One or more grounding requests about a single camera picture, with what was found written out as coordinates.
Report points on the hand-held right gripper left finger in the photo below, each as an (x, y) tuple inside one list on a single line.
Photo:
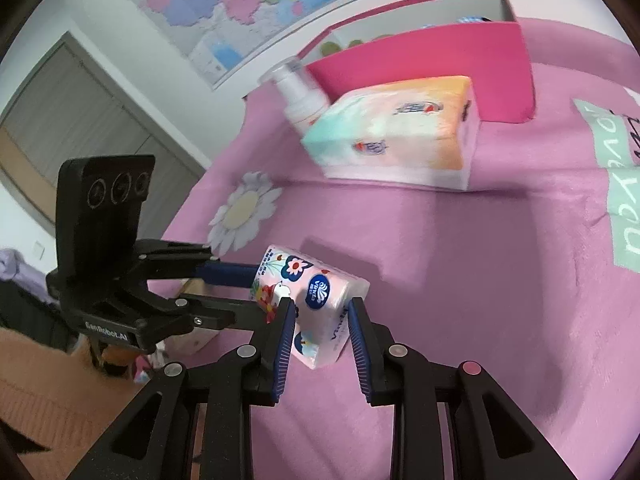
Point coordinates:
[(282, 350)]

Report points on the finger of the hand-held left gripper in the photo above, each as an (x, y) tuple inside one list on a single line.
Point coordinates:
[(225, 316), (225, 275)]

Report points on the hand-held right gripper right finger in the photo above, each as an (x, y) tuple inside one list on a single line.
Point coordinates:
[(357, 350)]

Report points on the floral tissue pack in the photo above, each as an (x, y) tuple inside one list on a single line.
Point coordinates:
[(320, 290)]

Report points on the pink cardboard box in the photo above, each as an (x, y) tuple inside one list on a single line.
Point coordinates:
[(425, 60)]

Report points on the person's left hand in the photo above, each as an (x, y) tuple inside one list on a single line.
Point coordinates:
[(120, 355)]

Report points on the lilac cloth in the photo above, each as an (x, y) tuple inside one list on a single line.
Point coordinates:
[(15, 265)]

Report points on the grey wardrobe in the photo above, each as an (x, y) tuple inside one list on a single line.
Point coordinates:
[(75, 125)]

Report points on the pink printed bedsheet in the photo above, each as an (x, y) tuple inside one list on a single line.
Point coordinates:
[(475, 260)]

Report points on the white spray bottle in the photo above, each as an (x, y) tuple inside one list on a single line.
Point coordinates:
[(300, 100)]

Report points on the pastel tissue pack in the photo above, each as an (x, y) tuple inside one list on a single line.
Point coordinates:
[(390, 130)]

